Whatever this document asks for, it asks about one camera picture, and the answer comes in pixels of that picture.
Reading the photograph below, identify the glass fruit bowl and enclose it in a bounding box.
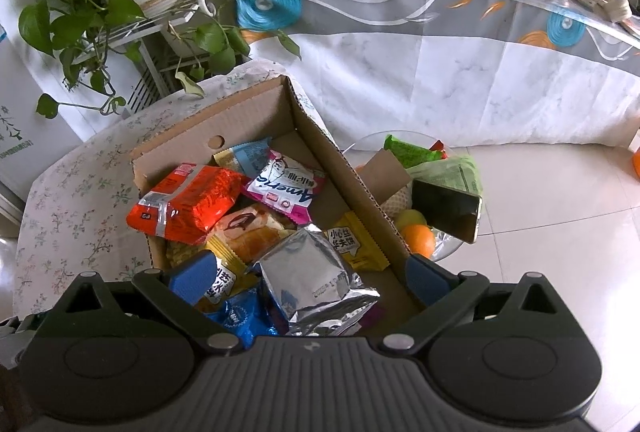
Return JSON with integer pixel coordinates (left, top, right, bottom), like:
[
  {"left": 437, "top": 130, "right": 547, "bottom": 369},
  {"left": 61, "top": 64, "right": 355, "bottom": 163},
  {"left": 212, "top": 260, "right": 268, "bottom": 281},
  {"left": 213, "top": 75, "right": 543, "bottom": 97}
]
[{"left": 344, "top": 131, "right": 483, "bottom": 263}]

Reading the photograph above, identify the silver foil snack packet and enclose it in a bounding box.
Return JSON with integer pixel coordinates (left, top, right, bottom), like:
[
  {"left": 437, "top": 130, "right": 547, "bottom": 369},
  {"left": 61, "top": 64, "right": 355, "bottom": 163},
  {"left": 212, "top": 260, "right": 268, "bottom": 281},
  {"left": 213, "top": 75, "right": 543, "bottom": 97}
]
[{"left": 257, "top": 227, "right": 382, "bottom": 338}]

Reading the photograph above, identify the pink and white snack packet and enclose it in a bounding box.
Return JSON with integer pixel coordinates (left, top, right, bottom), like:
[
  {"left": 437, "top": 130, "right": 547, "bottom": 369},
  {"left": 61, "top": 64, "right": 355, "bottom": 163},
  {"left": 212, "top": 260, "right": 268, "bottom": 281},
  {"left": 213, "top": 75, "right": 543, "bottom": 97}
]
[{"left": 242, "top": 150, "right": 327, "bottom": 225}]

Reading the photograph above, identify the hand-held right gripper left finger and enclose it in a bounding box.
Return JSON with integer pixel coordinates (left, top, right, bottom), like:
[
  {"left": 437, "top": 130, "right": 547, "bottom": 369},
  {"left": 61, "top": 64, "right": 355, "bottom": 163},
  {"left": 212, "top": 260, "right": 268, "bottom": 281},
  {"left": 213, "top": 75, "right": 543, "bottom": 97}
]
[{"left": 65, "top": 250, "right": 248, "bottom": 354}]

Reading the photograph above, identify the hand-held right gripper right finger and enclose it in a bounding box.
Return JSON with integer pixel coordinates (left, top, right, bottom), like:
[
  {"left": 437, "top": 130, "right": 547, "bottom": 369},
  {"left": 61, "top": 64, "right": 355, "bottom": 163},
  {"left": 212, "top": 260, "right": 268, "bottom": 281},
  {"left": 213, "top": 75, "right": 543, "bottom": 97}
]
[{"left": 377, "top": 253, "right": 578, "bottom": 354}]

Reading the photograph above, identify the light blue snack packet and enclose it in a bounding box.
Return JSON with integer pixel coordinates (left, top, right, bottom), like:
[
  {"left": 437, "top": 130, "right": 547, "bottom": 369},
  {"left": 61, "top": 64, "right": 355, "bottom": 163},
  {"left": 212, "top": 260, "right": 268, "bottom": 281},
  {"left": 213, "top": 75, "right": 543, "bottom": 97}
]
[{"left": 212, "top": 137, "right": 274, "bottom": 179}]

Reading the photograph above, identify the white and yellow bread packet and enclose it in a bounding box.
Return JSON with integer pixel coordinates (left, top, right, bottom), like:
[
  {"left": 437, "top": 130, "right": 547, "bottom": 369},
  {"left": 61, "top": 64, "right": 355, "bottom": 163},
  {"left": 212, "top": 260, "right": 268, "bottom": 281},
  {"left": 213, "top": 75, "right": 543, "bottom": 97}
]
[{"left": 206, "top": 203, "right": 297, "bottom": 263}]

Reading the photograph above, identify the blue foil snack packet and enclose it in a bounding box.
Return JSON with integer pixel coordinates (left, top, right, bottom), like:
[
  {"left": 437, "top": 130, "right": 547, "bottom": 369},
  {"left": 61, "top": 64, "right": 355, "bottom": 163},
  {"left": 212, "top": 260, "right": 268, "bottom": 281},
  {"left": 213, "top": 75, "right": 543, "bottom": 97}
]
[{"left": 204, "top": 289, "right": 287, "bottom": 349}]

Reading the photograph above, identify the orange fruit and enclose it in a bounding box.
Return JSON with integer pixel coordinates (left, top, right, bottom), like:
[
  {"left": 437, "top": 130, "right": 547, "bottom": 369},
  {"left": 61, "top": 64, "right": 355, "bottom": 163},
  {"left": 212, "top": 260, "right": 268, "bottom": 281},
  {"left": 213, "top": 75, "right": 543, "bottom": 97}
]
[{"left": 400, "top": 224, "right": 438, "bottom": 259}]

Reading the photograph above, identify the white metal plant stand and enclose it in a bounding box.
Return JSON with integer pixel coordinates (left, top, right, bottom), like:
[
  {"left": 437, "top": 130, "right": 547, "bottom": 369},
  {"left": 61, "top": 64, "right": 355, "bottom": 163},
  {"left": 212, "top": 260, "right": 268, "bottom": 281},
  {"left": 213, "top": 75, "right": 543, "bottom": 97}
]
[{"left": 97, "top": 0, "right": 223, "bottom": 100}]

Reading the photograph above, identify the smartphone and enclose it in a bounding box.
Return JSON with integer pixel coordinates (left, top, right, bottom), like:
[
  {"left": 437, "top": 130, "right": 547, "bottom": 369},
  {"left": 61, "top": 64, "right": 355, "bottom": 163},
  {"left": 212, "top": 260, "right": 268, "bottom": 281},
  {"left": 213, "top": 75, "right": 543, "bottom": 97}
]
[{"left": 410, "top": 179, "right": 484, "bottom": 245}]

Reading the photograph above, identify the cardboard box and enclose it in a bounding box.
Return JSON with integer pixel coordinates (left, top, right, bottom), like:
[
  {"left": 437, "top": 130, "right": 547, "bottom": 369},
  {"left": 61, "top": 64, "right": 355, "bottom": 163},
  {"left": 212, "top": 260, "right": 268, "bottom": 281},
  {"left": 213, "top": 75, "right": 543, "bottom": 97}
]
[{"left": 129, "top": 76, "right": 427, "bottom": 313}]

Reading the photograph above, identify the white vented appliance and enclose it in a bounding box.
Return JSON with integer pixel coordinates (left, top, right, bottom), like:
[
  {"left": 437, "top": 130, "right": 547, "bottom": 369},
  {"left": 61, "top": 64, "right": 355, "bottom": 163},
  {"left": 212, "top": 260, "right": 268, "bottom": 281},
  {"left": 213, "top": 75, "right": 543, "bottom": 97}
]
[{"left": 126, "top": 58, "right": 175, "bottom": 113}]

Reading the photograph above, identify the orange-red snack packet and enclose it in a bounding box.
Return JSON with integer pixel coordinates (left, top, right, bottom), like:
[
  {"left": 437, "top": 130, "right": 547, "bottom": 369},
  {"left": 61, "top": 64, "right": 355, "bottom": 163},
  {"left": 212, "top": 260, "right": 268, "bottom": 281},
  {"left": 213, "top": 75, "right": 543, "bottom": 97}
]
[{"left": 126, "top": 163, "right": 251, "bottom": 247}]

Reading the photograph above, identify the green and white plastic bag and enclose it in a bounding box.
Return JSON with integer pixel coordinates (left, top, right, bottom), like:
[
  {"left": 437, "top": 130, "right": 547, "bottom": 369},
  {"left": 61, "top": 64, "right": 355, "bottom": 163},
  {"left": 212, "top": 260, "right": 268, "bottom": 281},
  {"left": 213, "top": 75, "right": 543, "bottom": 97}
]
[{"left": 409, "top": 156, "right": 484, "bottom": 200}]

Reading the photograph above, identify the purple snack packet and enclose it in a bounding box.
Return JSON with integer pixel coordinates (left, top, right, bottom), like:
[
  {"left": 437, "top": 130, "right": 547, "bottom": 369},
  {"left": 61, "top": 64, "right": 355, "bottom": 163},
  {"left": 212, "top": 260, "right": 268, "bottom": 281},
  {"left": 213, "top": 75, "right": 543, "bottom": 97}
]
[{"left": 357, "top": 304, "right": 388, "bottom": 330}]

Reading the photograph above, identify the green packet with red end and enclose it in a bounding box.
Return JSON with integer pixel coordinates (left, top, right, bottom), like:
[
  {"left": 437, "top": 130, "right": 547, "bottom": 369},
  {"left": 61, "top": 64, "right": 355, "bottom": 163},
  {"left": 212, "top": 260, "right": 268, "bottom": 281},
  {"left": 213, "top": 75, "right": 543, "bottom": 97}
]
[{"left": 383, "top": 134, "right": 449, "bottom": 169}]

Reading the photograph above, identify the white foam fruit net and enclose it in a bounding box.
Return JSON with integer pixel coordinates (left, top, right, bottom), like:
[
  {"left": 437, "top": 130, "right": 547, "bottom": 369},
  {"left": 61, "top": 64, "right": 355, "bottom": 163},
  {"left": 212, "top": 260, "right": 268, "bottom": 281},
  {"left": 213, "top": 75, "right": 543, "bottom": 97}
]
[{"left": 379, "top": 191, "right": 416, "bottom": 221}]

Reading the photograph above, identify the white patterned plastic table cover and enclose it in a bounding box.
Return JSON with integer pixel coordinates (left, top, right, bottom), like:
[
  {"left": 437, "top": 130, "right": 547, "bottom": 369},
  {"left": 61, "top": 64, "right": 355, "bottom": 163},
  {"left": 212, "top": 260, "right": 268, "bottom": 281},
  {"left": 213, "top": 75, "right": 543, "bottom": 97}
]
[{"left": 234, "top": 0, "right": 640, "bottom": 150}]

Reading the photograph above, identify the white refrigerator with tree print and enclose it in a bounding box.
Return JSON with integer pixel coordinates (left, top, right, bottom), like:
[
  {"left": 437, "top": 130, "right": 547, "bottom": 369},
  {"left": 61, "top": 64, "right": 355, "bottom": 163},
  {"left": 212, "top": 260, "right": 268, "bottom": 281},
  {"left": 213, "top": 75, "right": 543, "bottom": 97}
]
[{"left": 0, "top": 0, "right": 88, "bottom": 225}]

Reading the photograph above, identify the yellow-green fruit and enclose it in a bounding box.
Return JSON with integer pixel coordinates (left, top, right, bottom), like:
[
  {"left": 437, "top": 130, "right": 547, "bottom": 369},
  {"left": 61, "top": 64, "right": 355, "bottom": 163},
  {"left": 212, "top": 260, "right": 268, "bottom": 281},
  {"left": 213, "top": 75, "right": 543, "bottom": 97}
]
[{"left": 394, "top": 209, "right": 430, "bottom": 233}]

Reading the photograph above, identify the brown cardboard piece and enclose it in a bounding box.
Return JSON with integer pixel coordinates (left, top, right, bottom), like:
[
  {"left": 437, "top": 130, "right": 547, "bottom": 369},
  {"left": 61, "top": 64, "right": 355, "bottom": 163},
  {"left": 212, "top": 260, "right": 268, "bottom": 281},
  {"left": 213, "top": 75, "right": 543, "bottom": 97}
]
[{"left": 356, "top": 149, "right": 414, "bottom": 201}]

